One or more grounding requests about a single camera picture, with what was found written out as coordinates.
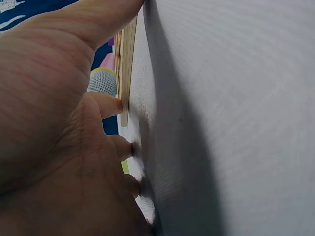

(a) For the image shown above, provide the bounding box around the light wooden slatted piece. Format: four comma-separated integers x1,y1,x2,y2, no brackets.
113,16,138,128

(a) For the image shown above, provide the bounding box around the person's left hand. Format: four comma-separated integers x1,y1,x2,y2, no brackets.
0,0,159,236

